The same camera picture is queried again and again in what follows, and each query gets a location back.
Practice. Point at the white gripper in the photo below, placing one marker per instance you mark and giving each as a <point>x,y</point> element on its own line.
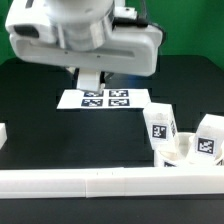
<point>129,50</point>

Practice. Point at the white marker base sheet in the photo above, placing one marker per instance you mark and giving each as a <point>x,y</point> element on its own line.
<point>108,99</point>

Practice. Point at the white left fence block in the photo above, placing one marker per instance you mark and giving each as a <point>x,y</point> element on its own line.
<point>3,135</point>

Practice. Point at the white front fence bar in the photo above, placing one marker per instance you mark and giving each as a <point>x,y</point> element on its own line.
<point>87,183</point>

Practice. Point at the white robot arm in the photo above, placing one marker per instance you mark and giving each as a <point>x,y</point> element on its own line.
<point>103,35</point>

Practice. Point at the white round stool seat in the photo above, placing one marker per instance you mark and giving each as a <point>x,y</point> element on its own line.
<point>179,159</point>

